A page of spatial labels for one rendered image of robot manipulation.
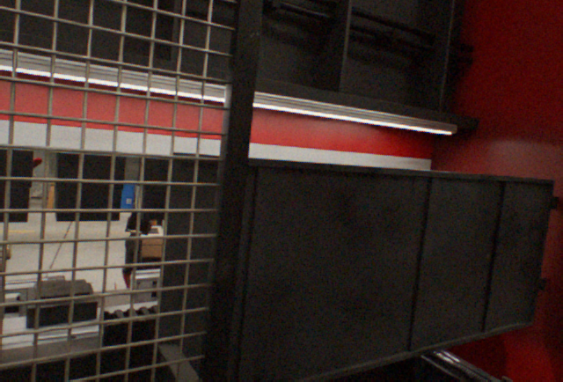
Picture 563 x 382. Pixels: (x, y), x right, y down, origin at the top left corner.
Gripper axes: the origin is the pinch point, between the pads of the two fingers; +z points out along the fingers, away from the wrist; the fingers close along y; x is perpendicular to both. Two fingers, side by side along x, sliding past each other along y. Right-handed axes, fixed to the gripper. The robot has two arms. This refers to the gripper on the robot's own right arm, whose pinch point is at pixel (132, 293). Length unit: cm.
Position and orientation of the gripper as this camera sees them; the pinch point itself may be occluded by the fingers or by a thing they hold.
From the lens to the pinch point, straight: 162.4
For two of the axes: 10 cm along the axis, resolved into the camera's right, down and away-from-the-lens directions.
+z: 0.2, 9.9, -1.7
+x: 9.0, 0.5, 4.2
